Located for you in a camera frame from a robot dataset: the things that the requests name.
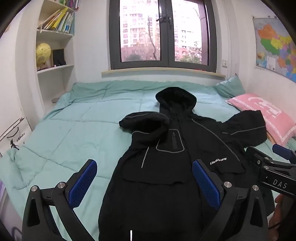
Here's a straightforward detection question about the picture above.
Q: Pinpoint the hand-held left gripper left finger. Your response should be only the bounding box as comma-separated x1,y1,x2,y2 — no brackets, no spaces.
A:
22,159,98,241

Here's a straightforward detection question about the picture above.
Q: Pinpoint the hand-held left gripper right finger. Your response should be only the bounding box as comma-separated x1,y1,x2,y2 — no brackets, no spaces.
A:
192,159,269,241

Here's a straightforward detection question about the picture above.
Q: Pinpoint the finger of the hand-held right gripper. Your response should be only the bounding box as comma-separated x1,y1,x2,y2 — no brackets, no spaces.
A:
272,144,296,164
245,146,275,170

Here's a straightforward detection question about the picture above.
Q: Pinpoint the black hooded jacket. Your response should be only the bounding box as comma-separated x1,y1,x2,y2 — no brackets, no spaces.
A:
98,87,275,241

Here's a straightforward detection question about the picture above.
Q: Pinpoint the person's right hand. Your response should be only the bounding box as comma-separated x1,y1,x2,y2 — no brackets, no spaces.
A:
269,193,287,230

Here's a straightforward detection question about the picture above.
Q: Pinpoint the pink pillow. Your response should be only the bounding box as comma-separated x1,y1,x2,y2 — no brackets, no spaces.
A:
225,93,296,147

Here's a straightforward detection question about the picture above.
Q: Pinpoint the mint green quilted comforter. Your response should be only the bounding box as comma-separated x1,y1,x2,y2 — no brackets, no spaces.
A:
0,80,296,241

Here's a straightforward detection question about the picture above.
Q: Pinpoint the mint green pillow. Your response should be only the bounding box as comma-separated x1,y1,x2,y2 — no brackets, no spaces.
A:
214,75,245,98

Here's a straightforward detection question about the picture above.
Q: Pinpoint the white printed paper bag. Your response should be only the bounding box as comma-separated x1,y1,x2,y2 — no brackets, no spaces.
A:
0,117,33,158

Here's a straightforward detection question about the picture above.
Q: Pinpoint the white bookshelf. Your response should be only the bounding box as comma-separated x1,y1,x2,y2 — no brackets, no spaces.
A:
36,0,79,113

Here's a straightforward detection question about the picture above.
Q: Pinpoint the pale window sill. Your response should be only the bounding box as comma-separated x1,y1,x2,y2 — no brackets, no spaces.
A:
101,67,226,80

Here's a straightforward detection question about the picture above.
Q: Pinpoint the black box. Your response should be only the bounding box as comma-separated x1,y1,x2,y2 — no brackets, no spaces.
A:
52,49,66,68

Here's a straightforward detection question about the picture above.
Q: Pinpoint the yellow globe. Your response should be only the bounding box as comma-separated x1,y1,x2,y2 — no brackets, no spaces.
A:
36,42,52,71

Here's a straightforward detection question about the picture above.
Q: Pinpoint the dark framed window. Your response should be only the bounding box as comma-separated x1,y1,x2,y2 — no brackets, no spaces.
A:
109,0,218,72

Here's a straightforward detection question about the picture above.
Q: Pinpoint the row of leaning books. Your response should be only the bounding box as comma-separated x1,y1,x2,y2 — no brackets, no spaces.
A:
37,7,75,34

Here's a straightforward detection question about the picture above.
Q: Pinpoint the row of upright books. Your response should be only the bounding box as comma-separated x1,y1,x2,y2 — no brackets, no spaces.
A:
58,0,79,10

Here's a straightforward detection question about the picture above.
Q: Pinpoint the colourful wall map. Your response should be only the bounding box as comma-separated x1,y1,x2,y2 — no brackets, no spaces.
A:
252,16,296,83

